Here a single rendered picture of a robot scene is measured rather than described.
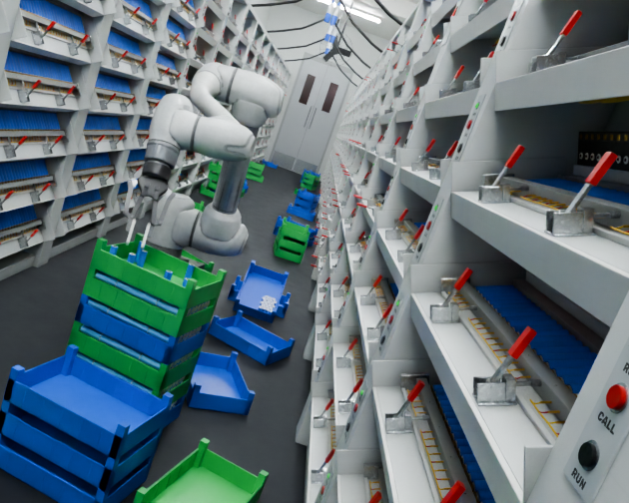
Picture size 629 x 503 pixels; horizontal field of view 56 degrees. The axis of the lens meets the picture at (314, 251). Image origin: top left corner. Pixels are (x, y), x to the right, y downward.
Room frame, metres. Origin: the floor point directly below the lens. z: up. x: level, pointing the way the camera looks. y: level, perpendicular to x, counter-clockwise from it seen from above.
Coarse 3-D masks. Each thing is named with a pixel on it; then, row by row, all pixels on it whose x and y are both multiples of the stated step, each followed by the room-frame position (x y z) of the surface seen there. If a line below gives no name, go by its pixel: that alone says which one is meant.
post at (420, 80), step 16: (432, 32) 2.42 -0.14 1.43; (432, 48) 2.42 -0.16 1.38; (416, 80) 2.42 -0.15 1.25; (400, 96) 2.43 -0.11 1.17; (416, 96) 2.42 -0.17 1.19; (400, 128) 2.42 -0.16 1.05; (384, 176) 2.42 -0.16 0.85; (352, 224) 2.44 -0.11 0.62; (336, 272) 2.42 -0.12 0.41; (304, 352) 2.48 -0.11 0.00
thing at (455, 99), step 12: (480, 60) 1.11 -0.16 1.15; (480, 72) 1.11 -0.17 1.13; (432, 84) 1.71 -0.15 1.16; (444, 84) 1.72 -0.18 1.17; (456, 84) 1.72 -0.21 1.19; (468, 84) 1.26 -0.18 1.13; (480, 84) 1.11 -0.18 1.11; (432, 96) 1.71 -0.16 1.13; (444, 96) 1.53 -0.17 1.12; (456, 96) 1.31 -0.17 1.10; (468, 96) 1.20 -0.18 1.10; (432, 108) 1.59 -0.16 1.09; (444, 108) 1.43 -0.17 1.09; (456, 108) 1.31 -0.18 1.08; (468, 108) 1.20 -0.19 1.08
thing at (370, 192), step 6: (366, 192) 2.41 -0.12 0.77; (372, 192) 2.41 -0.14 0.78; (378, 192) 2.42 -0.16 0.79; (384, 192) 2.42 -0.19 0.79; (366, 198) 2.41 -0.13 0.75; (366, 204) 2.29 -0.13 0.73; (366, 210) 2.14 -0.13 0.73; (378, 210) 1.81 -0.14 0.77; (366, 216) 2.15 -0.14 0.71; (372, 216) 1.97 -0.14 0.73; (372, 222) 1.87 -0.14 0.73
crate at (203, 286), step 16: (96, 256) 1.49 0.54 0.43; (112, 256) 1.48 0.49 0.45; (160, 256) 1.67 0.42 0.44; (112, 272) 1.48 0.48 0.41; (128, 272) 1.47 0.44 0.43; (144, 272) 1.46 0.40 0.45; (160, 272) 1.63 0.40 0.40; (176, 272) 1.65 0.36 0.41; (208, 272) 1.63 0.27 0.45; (224, 272) 1.60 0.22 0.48; (144, 288) 1.46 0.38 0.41; (160, 288) 1.45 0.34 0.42; (176, 288) 1.44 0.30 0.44; (192, 288) 1.43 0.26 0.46; (208, 288) 1.53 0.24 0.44; (176, 304) 1.43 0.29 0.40; (192, 304) 1.46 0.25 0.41
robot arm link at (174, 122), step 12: (168, 96) 1.66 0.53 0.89; (180, 96) 1.67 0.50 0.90; (156, 108) 1.67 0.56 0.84; (168, 108) 1.64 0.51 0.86; (180, 108) 1.65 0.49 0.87; (192, 108) 1.69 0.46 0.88; (156, 120) 1.63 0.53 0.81; (168, 120) 1.62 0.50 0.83; (180, 120) 1.63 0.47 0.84; (192, 120) 1.64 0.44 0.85; (156, 132) 1.61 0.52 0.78; (168, 132) 1.61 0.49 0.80; (180, 132) 1.62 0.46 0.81; (192, 132) 1.63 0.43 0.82; (180, 144) 1.63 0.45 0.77; (192, 144) 1.63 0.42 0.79
